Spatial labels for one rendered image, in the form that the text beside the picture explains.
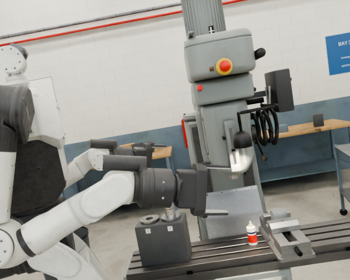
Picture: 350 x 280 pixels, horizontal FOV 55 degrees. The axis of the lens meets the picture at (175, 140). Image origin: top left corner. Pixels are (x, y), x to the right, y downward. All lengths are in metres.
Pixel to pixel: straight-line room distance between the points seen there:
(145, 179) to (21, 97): 0.30
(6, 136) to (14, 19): 5.75
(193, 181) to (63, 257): 0.42
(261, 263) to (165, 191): 0.93
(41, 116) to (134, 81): 4.92
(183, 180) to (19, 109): 0.37
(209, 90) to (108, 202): 0.79
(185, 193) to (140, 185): 0.10
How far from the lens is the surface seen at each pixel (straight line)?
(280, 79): 1.75
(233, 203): 1.93
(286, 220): 1.59
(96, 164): 1.20
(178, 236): 1.52
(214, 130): 1.41
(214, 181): 1.92
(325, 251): 1.65
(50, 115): 0.88
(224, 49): 1.28
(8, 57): 0.96
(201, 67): 1.27
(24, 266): 1.02
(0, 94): 0.74
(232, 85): 1.37
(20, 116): 0.73
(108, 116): 5.84
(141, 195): 0.72
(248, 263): 1.58
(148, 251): 1.58
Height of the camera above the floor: 1.68
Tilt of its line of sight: 7 degrees down
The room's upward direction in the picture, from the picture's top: 10 degrees counter-clockwise
